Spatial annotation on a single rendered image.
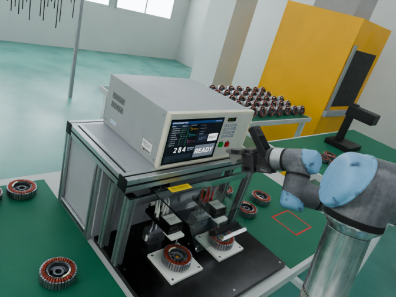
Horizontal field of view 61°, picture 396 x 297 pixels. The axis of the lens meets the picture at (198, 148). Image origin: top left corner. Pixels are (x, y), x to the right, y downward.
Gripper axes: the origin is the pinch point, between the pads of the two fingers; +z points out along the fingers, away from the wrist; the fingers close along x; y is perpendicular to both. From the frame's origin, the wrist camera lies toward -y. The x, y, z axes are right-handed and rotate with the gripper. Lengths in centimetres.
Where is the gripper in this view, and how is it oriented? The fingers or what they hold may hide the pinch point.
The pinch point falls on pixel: (228, 149)
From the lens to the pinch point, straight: 127.7
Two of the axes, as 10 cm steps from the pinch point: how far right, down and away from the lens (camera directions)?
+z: -7.0, -0.5, 7.2
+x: 7.2, -1.0, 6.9
